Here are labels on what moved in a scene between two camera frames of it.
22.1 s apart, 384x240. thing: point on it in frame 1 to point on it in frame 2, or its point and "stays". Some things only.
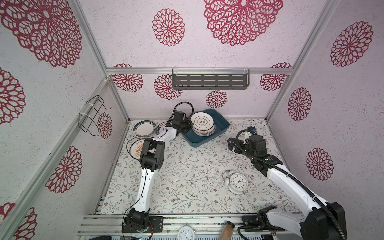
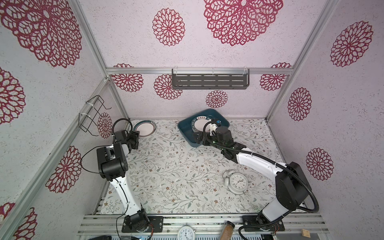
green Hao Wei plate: x=159 y=129 to x=198 y=123
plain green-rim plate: x=144 y=128 stays
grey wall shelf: x=210 y=79 stays
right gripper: x=240 y=144 to x=201 y=138
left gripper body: x=185 y=124 to x=131 y=139
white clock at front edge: x=186 y=233 stays
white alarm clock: x=237 y=182 stays
